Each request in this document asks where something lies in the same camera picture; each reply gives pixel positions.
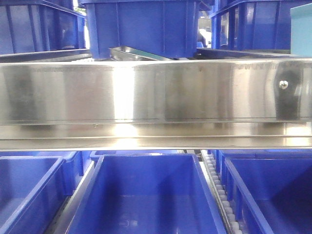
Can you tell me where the light teal plastic bin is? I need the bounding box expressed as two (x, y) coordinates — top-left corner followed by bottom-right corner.
(290, 3), (312, 57)

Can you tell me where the stainless steel shelf beam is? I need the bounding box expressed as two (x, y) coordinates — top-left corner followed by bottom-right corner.
(0, 58), (312, 151)

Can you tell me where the white roller track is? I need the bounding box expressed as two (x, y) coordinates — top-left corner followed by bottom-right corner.
(200, 150), (243, 234)

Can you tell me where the blue bin rear centre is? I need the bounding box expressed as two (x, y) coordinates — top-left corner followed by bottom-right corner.
(90, 149), (186, 165)

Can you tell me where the blue bin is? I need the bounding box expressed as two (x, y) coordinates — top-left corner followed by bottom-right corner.
(78, 0), (200, 59)
(0, 156), (65, 234)
(209, 0), (310, 51)
(0, 0), (85, 55)
(225, 157), (312, 234)
(67, 154), (226, 234)
(0, 151), (83, 196)
(90, 149), (186, 165)

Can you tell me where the blue bin lower centre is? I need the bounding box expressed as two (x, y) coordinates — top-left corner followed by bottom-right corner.
(67, 154), (226, 234)

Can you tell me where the blue bin upper centre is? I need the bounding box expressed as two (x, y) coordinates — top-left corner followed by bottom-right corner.
(78, 0), (200, 59)

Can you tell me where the blue bin rear left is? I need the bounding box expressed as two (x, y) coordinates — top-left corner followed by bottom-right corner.
(0, 151), (83, 196)

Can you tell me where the blue bin upper right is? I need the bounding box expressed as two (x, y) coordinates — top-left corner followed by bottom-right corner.
(209, 0), (310, 51)

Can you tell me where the blue bin lower right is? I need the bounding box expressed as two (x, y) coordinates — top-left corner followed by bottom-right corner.
(225, 157), (312, 234)

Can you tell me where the blue bin lower left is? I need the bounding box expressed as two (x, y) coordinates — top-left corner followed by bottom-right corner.
(0, 156), (65, 234)

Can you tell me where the blue bin upper left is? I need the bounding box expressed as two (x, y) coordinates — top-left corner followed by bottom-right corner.
(0, 0), (85, 55)

